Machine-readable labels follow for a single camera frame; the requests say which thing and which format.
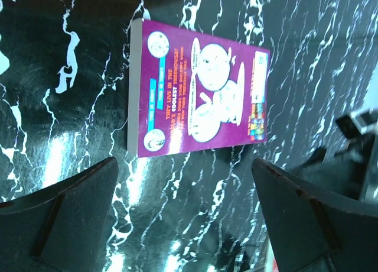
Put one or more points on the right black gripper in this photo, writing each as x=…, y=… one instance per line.
x=351, y=173

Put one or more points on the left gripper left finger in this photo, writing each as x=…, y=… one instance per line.
x=59, y=228

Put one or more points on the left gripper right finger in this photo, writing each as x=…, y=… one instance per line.
x=314, y=229

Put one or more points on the purple 117-storey treehouse book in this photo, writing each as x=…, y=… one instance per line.
x=190, y=91

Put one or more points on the red 13-storey treehouse book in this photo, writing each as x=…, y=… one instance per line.
x=270, y=262

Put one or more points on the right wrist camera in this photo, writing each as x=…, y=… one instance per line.
x=358, y=123

